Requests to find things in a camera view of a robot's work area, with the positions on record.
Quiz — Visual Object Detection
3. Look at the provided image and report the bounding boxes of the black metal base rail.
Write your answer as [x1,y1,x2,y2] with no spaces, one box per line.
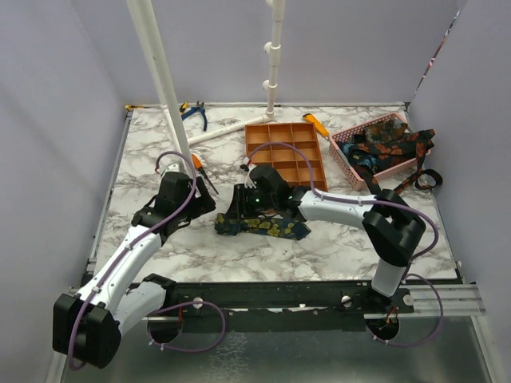
[79,278,460,334]

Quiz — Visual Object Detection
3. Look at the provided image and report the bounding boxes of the yellow utility knife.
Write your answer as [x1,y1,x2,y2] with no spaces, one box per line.
[303,113,330,140]

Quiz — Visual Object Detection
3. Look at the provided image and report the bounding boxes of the purple cable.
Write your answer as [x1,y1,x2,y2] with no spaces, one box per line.
[245,141,445,347]
[66,151,227,372]

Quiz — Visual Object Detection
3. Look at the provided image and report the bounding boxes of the white pvc pipe frame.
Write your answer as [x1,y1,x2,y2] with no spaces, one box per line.
[127,1,286,162]

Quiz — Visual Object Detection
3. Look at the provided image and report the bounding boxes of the orange handled screwdriver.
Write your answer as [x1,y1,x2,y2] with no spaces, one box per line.
[192,154,219,195]

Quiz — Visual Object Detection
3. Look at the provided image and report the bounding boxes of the dark paisley tie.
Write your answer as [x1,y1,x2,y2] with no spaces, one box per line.
[364,119,408,144]

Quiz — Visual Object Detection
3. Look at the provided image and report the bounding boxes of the pink perforated plastic basket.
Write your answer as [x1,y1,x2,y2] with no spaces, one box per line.
[330,113,443,194]

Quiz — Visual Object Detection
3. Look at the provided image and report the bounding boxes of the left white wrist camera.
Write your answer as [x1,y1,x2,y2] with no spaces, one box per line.
[159,160,186,177]

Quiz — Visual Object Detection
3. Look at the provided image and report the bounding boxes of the navy yellow floral tie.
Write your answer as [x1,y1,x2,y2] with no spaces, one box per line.
[214,213,311,240]

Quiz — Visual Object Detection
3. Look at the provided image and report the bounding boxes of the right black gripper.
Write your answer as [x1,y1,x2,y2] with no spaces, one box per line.
[224,184,277,220]

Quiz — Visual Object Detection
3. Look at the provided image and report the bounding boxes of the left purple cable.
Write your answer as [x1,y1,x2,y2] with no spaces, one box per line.
[66,151,227,372]

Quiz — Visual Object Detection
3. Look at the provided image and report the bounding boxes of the yellow black tool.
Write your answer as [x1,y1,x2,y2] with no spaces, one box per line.
[125,105,152,110]

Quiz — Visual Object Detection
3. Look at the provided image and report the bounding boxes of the blue floral tie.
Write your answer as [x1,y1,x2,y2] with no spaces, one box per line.
[336,141,380,174]

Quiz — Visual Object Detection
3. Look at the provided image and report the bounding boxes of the yellow handled cutter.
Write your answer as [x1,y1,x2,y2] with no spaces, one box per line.
[179,102,188,114]

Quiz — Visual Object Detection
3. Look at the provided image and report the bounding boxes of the black orange floral tie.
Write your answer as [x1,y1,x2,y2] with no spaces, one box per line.
[351,129,443,194]

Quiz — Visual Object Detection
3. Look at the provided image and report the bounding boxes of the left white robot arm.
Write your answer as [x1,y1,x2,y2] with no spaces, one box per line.
[52,172,216,369]

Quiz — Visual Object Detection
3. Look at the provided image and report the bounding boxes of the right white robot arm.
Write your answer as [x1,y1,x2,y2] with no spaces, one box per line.
[228,164,426,312]

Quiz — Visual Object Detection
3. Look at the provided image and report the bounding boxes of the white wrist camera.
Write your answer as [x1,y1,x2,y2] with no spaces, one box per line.
[240,157,257,189]
[159,160,186,177]

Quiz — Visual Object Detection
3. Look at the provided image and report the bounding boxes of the wooden compartment tray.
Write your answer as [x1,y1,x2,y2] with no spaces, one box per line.
[245,122,328,192]

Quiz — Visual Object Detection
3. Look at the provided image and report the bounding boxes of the blue handled pliers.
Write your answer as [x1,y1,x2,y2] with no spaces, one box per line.
[180,101,208,132]

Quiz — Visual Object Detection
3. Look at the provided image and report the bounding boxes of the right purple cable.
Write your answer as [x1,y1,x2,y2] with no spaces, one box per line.
[245,141,445,347]

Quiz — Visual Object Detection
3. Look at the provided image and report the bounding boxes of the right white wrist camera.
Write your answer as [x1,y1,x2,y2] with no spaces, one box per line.
[240,157,257,189]

